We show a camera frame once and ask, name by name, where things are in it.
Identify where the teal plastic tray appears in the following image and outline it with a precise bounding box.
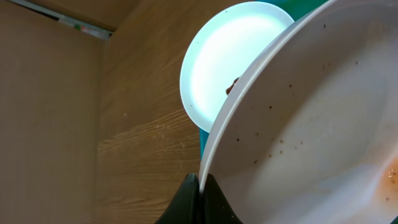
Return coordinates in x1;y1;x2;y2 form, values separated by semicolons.
200;0;328;159

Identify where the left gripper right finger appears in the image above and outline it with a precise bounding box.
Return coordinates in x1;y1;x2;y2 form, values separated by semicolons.
202;174;243;224

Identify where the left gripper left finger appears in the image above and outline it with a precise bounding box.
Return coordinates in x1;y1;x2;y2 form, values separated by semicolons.
155;173;199;224

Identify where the white plate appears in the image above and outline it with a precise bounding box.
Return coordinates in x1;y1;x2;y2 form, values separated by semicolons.
200;1;397;223
180;1;294;132

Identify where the white plate front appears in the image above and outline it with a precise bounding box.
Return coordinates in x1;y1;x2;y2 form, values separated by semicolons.
200;1;397;223

